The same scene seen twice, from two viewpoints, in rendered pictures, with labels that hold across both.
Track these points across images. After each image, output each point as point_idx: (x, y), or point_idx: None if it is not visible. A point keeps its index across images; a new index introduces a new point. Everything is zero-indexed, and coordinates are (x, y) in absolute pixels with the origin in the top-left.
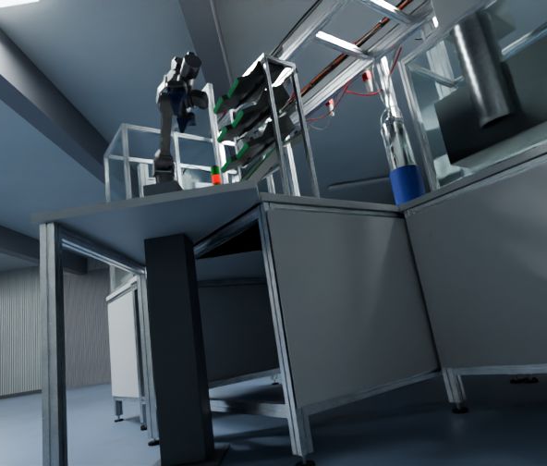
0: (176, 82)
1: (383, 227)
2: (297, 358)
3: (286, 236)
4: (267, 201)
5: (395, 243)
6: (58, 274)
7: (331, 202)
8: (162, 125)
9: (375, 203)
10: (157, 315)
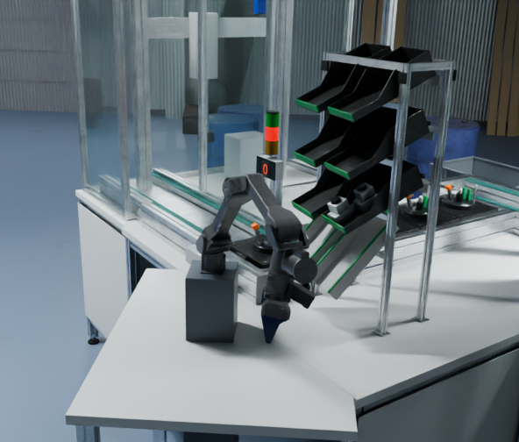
0: (276, 311)
1: (501, 369)
2: None
3: (374, 438)
4: (362, 406)
5: (508, 382)
6: None
7: (443, 368)
8: (224, 213)
9: (501, 341)
10: (193, 438)
